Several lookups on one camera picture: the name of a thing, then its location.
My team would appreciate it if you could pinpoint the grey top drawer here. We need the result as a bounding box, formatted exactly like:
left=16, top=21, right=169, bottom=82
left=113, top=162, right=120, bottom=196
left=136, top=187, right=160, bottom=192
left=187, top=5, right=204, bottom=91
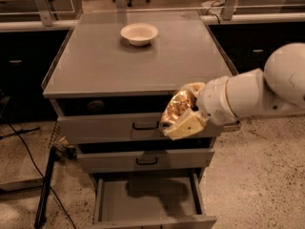
left=51, top=94, right=234, bottom=144

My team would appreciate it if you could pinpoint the round object in drawer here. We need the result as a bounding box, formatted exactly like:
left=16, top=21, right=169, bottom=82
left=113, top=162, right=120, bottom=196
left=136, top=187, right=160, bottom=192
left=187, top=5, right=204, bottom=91
left=86, top=100, right=105, bottom=115

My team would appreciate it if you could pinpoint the crushed orange soda can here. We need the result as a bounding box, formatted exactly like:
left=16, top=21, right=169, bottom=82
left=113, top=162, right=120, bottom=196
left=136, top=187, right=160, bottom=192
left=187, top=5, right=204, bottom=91
left=160, top=95, right=195, bottom=130

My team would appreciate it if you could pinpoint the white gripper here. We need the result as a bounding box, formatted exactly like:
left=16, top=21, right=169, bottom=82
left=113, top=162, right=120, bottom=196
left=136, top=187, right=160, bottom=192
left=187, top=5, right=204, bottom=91
left=161, top=76, right=236, bottom=140

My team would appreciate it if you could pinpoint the grey middle drawer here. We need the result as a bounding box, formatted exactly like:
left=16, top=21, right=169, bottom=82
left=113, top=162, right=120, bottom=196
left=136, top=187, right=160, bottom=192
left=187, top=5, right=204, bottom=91
left=77, top=138, right=214, bottom=174

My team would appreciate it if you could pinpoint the grey bottom drawer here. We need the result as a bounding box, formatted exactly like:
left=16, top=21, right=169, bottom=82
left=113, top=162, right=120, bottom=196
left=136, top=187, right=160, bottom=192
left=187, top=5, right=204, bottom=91
left=83, top=169, right=216, bottom=229

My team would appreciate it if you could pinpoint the black floor cable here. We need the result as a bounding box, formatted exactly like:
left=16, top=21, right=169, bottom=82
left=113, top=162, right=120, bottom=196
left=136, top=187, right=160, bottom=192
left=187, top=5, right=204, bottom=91
left=0, top=114, right=78, bottom=229

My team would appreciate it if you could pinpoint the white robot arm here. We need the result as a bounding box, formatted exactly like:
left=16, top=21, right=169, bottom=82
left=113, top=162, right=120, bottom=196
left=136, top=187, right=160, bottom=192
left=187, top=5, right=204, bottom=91
left=160, top=43, right=305, bottom=140

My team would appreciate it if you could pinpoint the white paper bowl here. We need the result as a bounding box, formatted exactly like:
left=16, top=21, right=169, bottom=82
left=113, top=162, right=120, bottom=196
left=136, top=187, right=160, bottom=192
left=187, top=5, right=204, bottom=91
left=120, top=23, right=158, bottom=47

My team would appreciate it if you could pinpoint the grey drawer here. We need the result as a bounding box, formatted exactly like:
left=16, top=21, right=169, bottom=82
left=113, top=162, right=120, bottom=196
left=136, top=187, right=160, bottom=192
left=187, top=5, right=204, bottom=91
left=83, top=169, right=216, bottom=229
left=77, top=138, right=214, bottom=174
left=51, top=94, right=234, bottom=144

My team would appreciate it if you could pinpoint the black leaning bar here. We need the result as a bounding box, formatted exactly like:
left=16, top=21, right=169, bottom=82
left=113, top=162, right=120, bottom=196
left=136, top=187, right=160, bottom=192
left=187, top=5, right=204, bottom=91
left=34, top=147, right=56, bottom=229

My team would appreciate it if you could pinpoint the grey metal rail frame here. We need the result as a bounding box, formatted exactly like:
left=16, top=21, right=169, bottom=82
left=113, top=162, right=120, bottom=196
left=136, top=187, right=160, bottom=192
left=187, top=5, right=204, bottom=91
left=0, top=0, right=305, bottom=27

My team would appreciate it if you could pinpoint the grey drawer cabinet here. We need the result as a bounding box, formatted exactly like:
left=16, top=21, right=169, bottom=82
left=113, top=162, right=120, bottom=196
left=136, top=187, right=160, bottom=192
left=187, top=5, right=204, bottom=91
left=41, top=10, right=244, bottom=229

